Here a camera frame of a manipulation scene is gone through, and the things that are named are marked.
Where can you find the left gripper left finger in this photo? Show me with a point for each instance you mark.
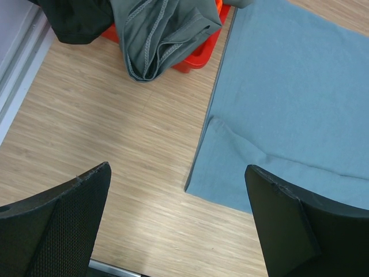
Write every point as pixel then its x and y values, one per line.
pixel 53 233

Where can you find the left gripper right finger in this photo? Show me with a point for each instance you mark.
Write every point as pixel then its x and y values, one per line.
pixel 303 233

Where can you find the blue-grey t-shirt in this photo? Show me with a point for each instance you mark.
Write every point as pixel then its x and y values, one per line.
pixel 291 97

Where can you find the red plastic bin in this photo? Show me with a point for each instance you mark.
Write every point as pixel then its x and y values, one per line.
pixel 200 57

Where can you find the black t-shirt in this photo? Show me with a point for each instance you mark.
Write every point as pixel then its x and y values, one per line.
pixel 77 21

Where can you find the dark grey t-shirt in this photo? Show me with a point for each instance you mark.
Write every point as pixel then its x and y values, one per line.
pixel 156 35

